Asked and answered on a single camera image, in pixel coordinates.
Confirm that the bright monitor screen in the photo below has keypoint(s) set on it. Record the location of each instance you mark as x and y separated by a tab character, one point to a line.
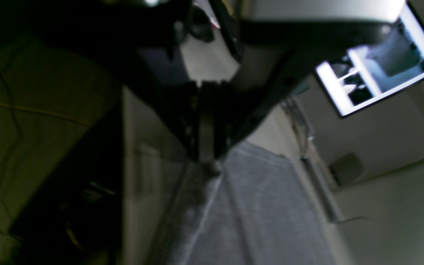
368	74

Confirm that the grey T-shirt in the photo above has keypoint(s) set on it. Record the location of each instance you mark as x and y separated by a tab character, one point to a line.
256	212

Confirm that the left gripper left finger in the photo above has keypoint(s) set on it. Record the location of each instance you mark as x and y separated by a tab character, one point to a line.
135	41

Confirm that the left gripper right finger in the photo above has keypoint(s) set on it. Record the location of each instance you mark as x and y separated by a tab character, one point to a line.
277	56

